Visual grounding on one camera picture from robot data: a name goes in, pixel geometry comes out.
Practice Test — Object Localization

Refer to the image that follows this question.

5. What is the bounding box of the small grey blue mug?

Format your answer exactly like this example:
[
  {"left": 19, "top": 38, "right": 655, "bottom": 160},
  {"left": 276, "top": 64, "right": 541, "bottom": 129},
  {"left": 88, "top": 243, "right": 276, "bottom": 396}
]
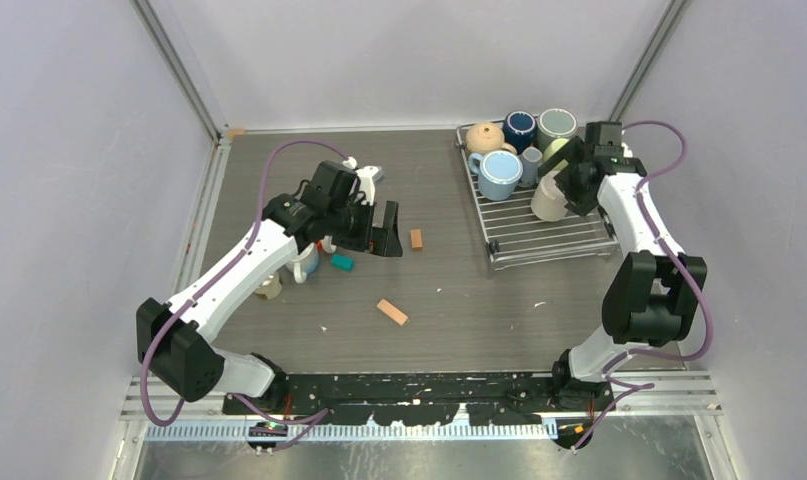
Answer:
[{"left": 518, "top": 146, "right": 543, "bottom": 188}]

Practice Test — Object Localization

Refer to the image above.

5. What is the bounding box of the light green mug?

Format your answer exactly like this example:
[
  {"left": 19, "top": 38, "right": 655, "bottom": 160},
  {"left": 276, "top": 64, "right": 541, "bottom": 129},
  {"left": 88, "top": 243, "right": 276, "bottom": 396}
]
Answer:
[{"left": 542, "top": 138, "right": 570, "bottom": 162}]

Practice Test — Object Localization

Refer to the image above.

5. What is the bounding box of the teal block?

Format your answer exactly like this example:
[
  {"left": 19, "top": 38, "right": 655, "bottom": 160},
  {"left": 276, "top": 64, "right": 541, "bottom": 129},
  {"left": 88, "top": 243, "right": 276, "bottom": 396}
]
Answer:
[{"left": 331, "top": 254, "right": 355, "bottom": 272}]

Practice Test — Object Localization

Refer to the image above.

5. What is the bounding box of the blue white gradient mug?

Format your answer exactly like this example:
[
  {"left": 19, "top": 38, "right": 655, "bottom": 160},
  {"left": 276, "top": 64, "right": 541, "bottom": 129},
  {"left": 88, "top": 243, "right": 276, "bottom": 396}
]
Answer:
[{"left": 286, "top": 243, "right": 319, "bottom": 284}]

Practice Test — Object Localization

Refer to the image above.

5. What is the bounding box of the long light wooden block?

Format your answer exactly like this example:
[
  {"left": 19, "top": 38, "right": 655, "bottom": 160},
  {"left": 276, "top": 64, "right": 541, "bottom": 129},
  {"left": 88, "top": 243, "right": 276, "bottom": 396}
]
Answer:
[{"left": 377, "top": 299, "right": 409, "bottom": 326}]

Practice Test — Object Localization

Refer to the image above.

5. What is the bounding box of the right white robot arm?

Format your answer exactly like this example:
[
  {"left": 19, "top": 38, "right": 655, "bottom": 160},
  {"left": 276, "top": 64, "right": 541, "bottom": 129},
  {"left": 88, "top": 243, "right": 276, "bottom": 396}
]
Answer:
[{"left": 539, "top": 121, "right": 708, "bottom": 411}]

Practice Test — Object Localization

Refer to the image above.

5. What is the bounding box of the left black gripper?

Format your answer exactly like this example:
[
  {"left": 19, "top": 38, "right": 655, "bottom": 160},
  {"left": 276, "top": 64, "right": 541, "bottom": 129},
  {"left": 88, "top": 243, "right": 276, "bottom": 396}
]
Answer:
[{"left": 328, "top": 196, "right": 402, "bottom": 257}]

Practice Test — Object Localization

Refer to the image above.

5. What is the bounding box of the beige brown cup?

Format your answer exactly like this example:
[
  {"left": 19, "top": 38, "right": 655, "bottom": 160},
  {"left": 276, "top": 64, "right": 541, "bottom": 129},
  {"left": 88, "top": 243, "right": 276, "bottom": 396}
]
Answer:
[{"left": 254, "top": 271, "right": 283, "bottom": 300}]

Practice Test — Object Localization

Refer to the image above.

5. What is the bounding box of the wire dish rack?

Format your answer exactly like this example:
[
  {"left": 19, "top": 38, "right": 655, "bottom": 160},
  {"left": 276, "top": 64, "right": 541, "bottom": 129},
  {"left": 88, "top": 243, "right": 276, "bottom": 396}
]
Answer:
[{"left": 455, "top": 123, "right": 618, "bottom": 275}]

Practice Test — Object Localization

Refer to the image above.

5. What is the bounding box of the grey patterned mug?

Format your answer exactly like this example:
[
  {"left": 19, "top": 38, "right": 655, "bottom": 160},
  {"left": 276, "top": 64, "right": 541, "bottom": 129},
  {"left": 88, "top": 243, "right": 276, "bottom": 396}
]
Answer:
[{"left": 536, "top": 108, "right": 578, "bottom": 150}]

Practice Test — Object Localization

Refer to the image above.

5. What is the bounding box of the small brown wooden block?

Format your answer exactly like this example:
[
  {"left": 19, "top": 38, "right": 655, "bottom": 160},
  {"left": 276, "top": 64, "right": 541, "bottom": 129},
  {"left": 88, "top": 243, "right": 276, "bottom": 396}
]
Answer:
[{"left": 410, "top": 229, "right": 423, "bottom": 251}]

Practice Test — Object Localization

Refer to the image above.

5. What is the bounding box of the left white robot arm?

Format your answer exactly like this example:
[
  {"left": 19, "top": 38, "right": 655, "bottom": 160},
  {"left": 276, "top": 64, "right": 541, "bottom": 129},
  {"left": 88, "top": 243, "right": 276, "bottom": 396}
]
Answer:
[{"left": 136, "top": 159, "right": 403, "bottom": 414}]

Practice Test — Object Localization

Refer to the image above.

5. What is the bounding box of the light blue mug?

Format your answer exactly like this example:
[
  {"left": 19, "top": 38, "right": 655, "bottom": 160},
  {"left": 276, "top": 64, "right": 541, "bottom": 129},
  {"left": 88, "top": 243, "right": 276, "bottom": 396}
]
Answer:
[{"left": 467, "top": 150, "right": 523, "bottom": 201}]

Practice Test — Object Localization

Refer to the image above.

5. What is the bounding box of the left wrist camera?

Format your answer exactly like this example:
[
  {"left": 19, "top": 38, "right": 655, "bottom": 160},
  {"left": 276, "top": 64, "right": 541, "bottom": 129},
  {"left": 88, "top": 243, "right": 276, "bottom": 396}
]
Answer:
[{"left": 343, "top": 157, "right": 384, "bottom": 205}]

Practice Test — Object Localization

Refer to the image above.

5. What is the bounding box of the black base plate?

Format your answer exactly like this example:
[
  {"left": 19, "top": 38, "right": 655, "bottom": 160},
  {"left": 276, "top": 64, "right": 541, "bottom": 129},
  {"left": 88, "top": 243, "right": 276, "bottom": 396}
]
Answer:
[{"left": 223, "top": 372, "right": 613, "bottom": 426}]

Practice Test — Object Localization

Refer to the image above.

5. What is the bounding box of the navy blue mug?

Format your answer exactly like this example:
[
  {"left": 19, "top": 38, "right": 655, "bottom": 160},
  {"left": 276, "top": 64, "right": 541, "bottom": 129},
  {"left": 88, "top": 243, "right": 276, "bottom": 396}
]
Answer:
[{"left": 502, "top": 110, "right": 537, "bottom": 153}]

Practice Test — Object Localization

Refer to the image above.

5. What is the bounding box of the white fluted bowl cup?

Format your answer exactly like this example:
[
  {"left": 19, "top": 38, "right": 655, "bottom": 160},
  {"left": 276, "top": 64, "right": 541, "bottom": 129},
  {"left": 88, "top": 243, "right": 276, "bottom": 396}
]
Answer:
[{"left": 530, "top": 172, "right": 567, "bottom": 222}]

